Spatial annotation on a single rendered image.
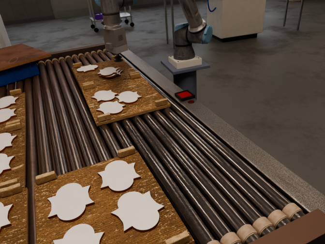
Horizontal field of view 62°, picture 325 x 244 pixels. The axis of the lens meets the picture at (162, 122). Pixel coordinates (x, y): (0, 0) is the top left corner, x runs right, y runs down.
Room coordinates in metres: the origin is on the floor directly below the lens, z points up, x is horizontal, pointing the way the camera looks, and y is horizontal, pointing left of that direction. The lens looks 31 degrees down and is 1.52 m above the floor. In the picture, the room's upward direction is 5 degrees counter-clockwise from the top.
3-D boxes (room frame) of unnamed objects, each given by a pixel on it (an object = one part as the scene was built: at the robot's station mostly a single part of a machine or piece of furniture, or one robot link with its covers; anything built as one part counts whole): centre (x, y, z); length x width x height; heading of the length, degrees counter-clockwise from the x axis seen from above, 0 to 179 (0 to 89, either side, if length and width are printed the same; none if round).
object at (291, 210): (1.36, 0.02, 0.90); 1.95 x 0.05 x 0.05; 22
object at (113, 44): (1.25, 0.19, 1.23); 0.10 x 0.09 x 0.16; 134
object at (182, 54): (1.87, -0.19, 0.96); 0.15 x 0.15 x 0.10
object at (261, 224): (1.32, 0.11, 0.90); 1.95 x 0.05 x 0.05; 22
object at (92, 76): (1.65, 0.34, 0.93); 0.41 x 0.35 x 0.02; 21
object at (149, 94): (1.26, 0.19, 0.93); 0.41 x 0.35 x 0.02; 21
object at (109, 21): (1.26, 0.18, 1.30); 0.08 x 0.08 x 0.05
